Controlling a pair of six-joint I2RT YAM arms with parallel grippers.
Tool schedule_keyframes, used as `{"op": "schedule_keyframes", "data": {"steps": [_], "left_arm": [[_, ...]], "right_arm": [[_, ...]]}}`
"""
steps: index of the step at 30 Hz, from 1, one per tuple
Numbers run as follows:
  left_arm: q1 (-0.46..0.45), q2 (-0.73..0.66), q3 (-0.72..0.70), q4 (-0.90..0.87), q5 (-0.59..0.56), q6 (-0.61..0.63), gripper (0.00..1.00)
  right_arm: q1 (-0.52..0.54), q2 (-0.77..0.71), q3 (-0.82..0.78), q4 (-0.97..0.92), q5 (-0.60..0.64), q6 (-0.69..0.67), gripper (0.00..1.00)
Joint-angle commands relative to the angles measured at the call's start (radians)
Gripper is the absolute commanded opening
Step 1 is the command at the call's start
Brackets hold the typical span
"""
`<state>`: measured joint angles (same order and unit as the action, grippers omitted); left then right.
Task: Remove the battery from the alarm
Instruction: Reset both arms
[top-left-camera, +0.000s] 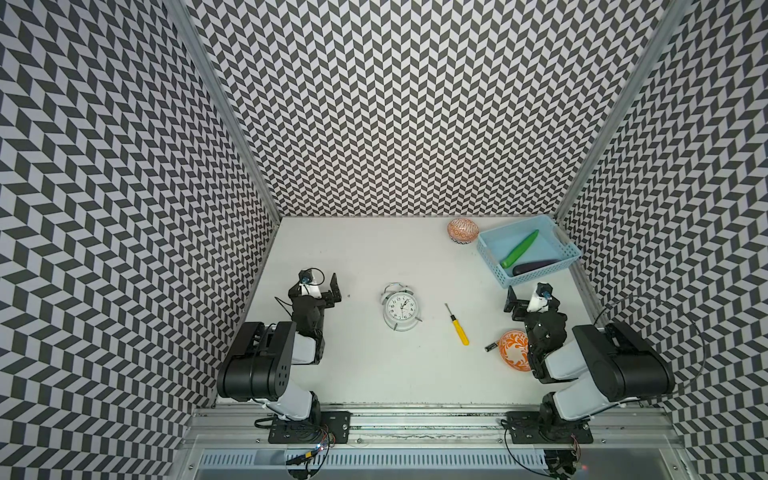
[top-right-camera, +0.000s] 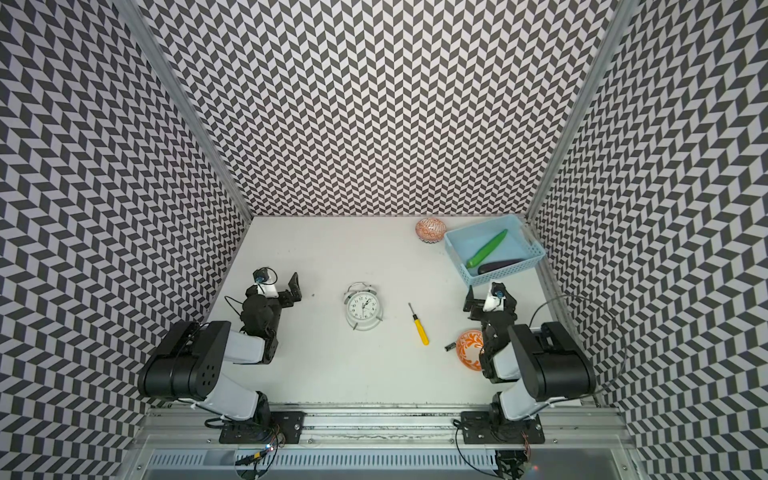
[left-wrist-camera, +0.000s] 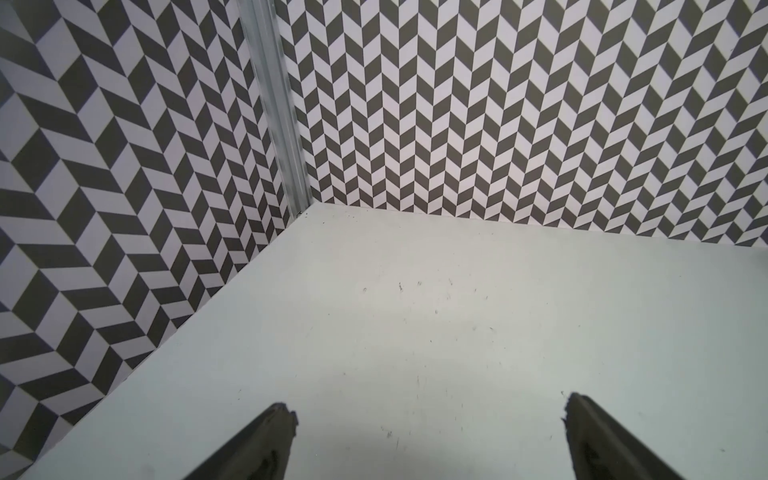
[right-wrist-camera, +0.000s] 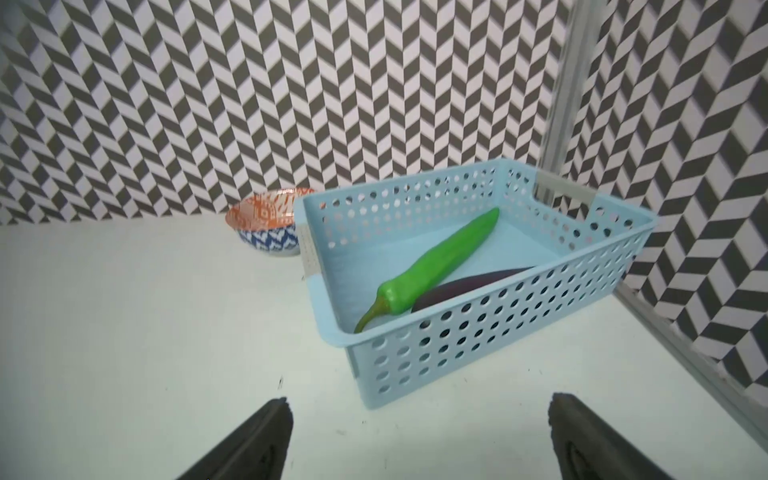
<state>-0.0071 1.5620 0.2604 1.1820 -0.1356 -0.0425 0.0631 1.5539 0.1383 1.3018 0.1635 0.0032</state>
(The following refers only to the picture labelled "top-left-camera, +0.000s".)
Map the yellow handled screwdriver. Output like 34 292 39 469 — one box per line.
445 303 470 346

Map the white twin bell alarm clock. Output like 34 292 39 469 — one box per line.
380 282 422 332

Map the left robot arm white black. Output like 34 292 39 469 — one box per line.
216 267 342 426

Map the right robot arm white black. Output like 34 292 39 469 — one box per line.
504 283 676 429

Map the dark purple eggplant toy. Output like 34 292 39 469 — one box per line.
512 259 558 276

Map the orange patterned bowl upright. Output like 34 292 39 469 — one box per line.
497 329 531 372

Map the green cucumber toy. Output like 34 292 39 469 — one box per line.
500 230 539 269

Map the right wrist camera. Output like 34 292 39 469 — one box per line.
527 282 553 313

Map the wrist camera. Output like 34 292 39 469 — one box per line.
298 267 326 298
527 282 553 313

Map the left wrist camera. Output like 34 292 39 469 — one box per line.
298 267 326 298

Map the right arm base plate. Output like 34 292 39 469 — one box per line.
502 411 594 445

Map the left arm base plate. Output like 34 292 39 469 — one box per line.
267 411 352 446

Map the aluminium front rail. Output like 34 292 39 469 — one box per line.
179 403 683 449

